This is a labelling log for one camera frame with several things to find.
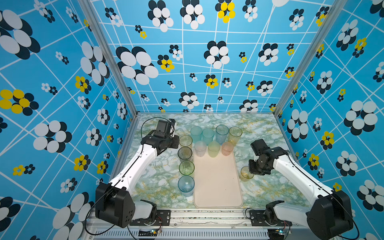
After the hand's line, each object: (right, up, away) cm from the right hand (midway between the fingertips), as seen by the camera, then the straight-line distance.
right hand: (253, 171), depth 82 cm
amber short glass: (-3, -4, +4) cm, 6 cm away
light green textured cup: (-21, +11, +9) cm, 26 cm away
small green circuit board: (-53, -26, -12) cm, 60 cm away
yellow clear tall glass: (-6, +19, +17) cm, 26 cm away
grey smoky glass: (-39, +9, +2) cm, 40 cm away
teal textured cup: (-32, +21, +17) cm, 42 cm away
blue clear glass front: (-38, -9, +2) cm, 39 cm away
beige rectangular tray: (-20, -7, +2) cm, 22 cm away
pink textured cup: (-12, +10, +15) cm, 22 cm away
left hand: (-43, +18, +1) cm, 47 cm away
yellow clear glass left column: (-39, +15, +18) cm, 46 cm away
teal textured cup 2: (-24, +20, +13) cm, 34 cm away
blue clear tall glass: (-16, +22, +9) cm, 28 cm away
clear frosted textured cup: (-29, +11, +12) cm, 34 cm away
